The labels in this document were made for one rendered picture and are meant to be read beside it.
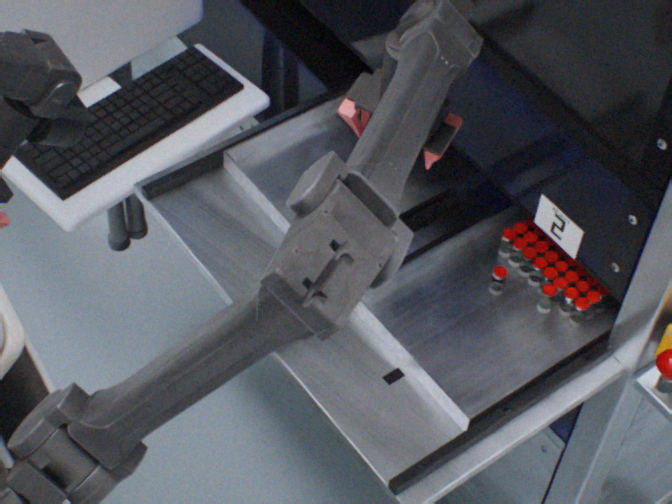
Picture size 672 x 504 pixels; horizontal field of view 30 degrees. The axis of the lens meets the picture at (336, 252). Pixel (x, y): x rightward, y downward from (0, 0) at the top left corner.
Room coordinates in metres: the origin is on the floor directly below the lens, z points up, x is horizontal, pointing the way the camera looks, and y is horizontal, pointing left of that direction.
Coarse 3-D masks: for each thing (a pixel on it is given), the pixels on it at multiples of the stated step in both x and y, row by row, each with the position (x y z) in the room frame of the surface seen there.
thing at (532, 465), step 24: (168, 48) 2.00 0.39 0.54; (144, 72) 2.09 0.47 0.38; (648, 408) 1.09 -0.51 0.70; (552, 432) 1.10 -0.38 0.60; (648, 432) 1.13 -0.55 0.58; (504, 456) 1.15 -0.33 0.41; (528, 456) 1.12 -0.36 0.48; (552, 456) 1.09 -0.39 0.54; (624, 456) 1.09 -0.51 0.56; (648, 456) 1.15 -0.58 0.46; (480, 480) 1.18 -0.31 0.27; (504, 480) 1.14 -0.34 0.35; (528, 480) 1.11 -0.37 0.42; (552, 480) 1.08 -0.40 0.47; (624, 480) 1.12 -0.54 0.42; (648, 480) 1.19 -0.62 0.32
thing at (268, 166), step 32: (288, 128) 1.44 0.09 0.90; (320, 128) 1.47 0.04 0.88; (224, 160) 1.36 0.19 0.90; (256, 160) 1.38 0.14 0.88; (288, 160) 1.39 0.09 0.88; (416, 160) 1.41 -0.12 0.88; (448, 160) 1.42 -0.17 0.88; (256, 192) 1.29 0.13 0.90; (288, 192) 1.32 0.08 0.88; (416, 192) 1.34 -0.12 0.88; (448, 192) 1.33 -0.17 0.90; (288, 224) 1.23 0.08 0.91
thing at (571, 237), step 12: (540, 204) 1.21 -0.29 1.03; (552, 204) 1.19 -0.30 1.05; (540, 216) 1.20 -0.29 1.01; (552, 216) 1.19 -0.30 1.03; (564, 216) 1.17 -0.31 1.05; (564, 228) 1.17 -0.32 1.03; (576, 228) 1.15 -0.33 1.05; (564, 240) 1.16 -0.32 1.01; (576, 240) 1.15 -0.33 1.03; (576, 252) 1.14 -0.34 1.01
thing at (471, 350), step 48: (480, 240) 1.25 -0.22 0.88; (384, 288) 1.14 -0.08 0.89; (432, 288) 1.15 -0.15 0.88; (480, 288) 1.16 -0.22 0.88; (528, 288) 1.17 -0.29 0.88; (384, 336) 1.05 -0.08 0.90; (432, 336) 1.06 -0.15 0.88; (480, 336) 1.07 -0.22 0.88; (528, 336) 1.08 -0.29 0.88; (576, 336) 1.09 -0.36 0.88; (432, 384) 0.97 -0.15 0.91; (480, 384) 0.99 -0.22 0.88; (528, 384) 0.98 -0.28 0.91
